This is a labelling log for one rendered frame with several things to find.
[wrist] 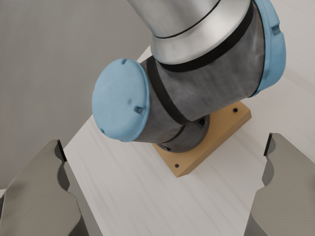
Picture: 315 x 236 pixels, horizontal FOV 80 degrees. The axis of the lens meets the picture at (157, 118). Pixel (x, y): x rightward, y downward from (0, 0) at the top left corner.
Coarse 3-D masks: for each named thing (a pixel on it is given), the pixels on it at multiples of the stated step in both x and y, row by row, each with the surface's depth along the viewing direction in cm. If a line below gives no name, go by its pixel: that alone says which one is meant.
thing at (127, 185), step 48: (288, 0) 46; (288, 48) 45; (288, 96) 43; (96, 144) 68; (144, 144) 59; (240, 144) 46; (96, 192) 65; (144, 192) 56; (192, 192) 50; (240, 192) 45
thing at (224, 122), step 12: (228, 108) 40; (240, 108) 39; (216, 120) 41; (228, 120) 40; (240, 120) 40; (216, 132) 41; (228, 132) 41; (204, 144) 42; (216, 144) 43; (168, 156) 45; (180, 156) 44; (192, 156) 42; (204, 156) 46; (180, 168) 43; (192, 168) 47
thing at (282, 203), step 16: (272, 144) 11; (288, 144) 10; (272, 160) 9; (288, 160) 9; (304, 160) 9; (272, 176) 8; (288, 176) 8; (304, 176) 8; (256, 192) 7; (272, 192) 7; (288, 192) 7; (304, 192) 7; (256, 208) 7; (272, 208) 7; (288, 208) 7; (304, 208) 7; (256, 224) 6; (272, 224) 6; (288, 224) 6; (304, 224) 6
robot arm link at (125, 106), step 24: (120, 72) 26; (144, 72) 24; (96, 96) 28; (120, 96) 25; (144, 96) 23; (168, 96) 24; (96, 120) 28; (120, 120) 25; (144, 120) 24; (168, 120) 26
